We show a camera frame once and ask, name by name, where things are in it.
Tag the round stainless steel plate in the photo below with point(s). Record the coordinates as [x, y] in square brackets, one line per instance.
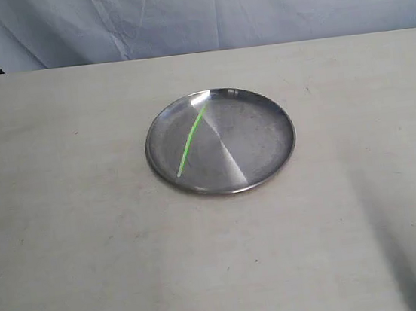
[243, 139]

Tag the green plastic strip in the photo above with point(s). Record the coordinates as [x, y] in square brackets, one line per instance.
[188, 141]

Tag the white backdrop cloth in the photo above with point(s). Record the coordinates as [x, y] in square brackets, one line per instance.
[42, 34]

